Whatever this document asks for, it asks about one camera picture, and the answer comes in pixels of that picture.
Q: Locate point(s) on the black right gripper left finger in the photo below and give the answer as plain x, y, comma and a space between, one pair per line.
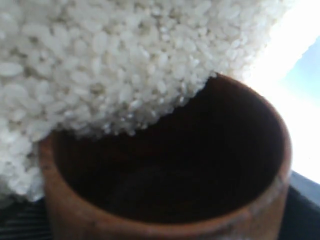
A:
25, 221

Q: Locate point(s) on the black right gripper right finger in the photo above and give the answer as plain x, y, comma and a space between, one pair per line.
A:
302, 212

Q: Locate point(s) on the brown wooden cup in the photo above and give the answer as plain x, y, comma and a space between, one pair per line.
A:
217, 168

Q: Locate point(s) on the steel plate of rice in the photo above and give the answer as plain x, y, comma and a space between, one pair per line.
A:
99, 67

